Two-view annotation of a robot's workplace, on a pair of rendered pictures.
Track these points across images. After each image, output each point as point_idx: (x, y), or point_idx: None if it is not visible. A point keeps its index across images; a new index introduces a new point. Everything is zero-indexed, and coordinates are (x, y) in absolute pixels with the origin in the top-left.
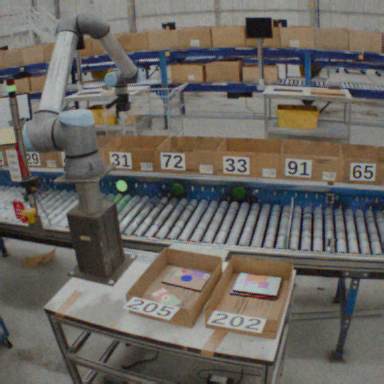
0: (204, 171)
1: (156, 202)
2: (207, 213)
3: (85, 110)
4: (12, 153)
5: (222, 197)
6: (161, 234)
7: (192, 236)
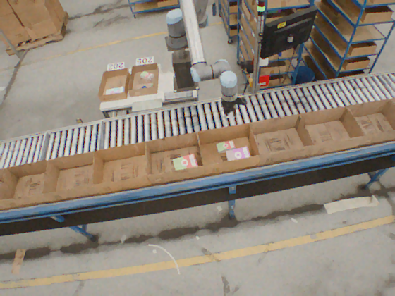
0: None
1: None
2: (154, 138)
3: (171, 16)
4: None
5: None
6: (171, 111)
7: (154, 116)
